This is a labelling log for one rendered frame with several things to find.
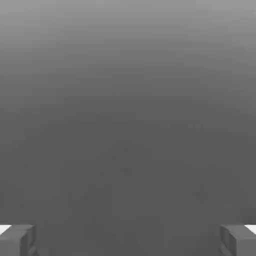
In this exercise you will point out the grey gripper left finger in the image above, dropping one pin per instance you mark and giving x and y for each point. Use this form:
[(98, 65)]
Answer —
[(14, 242)]

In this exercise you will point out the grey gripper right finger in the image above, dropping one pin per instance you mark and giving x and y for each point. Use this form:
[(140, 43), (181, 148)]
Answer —
[(242, 242)]

